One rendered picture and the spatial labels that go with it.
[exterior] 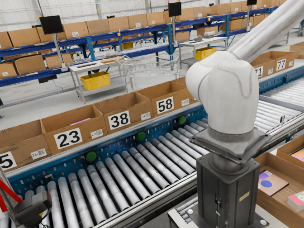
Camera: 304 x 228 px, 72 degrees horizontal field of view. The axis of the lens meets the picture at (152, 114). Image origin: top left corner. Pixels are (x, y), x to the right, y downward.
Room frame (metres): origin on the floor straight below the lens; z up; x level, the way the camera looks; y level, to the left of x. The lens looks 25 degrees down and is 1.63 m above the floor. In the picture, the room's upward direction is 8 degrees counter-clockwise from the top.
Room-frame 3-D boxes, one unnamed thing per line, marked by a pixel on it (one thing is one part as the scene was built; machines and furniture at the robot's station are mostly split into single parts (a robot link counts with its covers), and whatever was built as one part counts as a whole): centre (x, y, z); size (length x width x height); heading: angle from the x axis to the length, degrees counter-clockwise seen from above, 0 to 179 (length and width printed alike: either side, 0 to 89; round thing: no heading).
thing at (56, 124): (1.39, 0.58, 0.96); 0.39 x 0.29 x 0.17; 117
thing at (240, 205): (0.65, -0.27, 0.91); 0.26 x 0.26 x 0.33; 26
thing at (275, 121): (1.63, -0.91, 0.72); 0.52 x 0.05 x 0.05; 27
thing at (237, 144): (0.66, -0.29, 1.22); 0.22 x 0.18 x 0.06; 127
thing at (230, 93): (0.66, -0.27, 1.36); 0.18 x 0.16 x 0.22; 8
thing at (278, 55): (2.44, -1.51, 0.96); 0.39 x 0.29 x 0.17; 117
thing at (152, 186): (1.10, 0.14, 0.72); 0.52 x 0.05 x 0.05; 27
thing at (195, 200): (0.80, -0.18, 0.74); 0.28 x 0.02 x 0.02; 116
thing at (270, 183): (0.81, -0.54, 0.76); 0.19 x 0.14 x 0.02; 115
